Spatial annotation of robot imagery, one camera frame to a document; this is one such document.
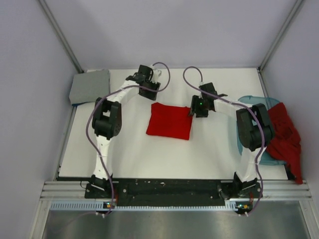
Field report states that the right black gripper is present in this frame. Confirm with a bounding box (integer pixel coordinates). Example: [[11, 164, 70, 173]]
[[188, 95, 208, 118]]

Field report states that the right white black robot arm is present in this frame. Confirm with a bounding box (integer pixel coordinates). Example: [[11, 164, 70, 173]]
[[189, 83, 275, 199]]

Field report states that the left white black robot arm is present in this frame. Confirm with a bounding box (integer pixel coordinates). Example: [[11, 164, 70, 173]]
[[86, 65, 161, 202]]

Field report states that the folded grey t shirt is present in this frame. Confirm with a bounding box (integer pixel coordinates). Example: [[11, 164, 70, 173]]
[[69, 69, 110, 104]]

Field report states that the folded blue shirt under grey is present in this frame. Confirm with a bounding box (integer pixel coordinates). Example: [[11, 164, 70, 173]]
[[71, 102, 91, 107]]

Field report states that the blue transparent plastic bin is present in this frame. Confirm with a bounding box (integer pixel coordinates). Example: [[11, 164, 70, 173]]
[[238, 96, 286, 166]]

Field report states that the dark red t shirt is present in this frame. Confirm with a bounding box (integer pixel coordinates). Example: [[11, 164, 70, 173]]
[[266, 103, 303, 184]]

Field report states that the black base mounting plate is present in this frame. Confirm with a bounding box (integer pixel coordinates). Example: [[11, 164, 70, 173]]
[[85, 178, 261, 206]]

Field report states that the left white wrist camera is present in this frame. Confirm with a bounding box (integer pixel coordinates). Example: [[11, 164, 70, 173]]
[[150, 65, 161, 83]]

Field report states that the left aluminium frame post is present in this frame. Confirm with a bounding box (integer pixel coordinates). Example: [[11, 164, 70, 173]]
[[36, 0, 84, 74]]

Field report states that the aluminium frame post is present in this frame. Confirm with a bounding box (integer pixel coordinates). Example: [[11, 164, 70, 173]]
[[258, 0, 306, 72], [36, 0, 84, 74]]

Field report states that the right aluminium frame post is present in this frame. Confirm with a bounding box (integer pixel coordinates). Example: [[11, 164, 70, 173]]
[[258, 0, 306, 72]]

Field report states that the light blue slotted cable duct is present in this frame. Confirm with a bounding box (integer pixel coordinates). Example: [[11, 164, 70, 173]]
[[50, 201, 249, 212]]

